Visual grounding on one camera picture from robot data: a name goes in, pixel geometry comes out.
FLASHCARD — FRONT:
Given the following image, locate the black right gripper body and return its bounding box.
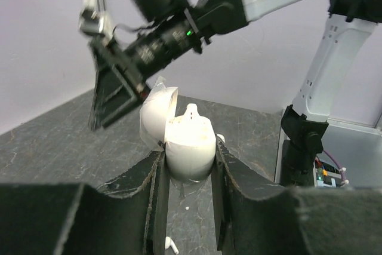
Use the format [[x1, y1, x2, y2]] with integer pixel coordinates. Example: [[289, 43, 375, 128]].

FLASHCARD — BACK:
[[89, 36, 149, 100]]

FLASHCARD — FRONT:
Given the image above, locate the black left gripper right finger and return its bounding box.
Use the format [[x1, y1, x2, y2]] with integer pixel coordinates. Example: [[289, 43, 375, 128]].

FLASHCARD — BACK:
[[211, 139, 381, 254]]

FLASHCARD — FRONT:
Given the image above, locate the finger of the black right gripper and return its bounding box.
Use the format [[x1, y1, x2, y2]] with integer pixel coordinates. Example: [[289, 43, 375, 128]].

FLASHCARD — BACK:
[[89, 65, 140, 131]]

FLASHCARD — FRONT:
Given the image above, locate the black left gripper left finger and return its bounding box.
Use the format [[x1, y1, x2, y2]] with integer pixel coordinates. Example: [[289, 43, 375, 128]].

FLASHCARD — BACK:
[[1, 152, 170, 254]]

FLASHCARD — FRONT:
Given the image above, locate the white oval charging case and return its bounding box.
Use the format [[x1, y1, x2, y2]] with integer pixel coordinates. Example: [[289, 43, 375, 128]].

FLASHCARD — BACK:
[[140, 76, 217, 183]]

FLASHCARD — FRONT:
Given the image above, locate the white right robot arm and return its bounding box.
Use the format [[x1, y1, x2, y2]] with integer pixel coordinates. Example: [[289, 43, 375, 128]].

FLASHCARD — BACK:
[[160, 0, 381, 187]]

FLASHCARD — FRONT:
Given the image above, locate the white stemmed earbud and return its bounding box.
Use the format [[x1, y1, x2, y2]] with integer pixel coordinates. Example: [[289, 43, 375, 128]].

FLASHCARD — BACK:
[[165, 236, 179, 255]]

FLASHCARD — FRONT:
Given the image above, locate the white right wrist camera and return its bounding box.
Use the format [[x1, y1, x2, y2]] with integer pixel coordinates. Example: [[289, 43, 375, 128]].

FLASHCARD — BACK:
[[79, 0, 113, 43]]

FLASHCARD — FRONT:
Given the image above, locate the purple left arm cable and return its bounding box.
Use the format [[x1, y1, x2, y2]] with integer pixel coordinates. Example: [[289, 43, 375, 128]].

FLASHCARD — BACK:
[[324, 149, 350, 189]]

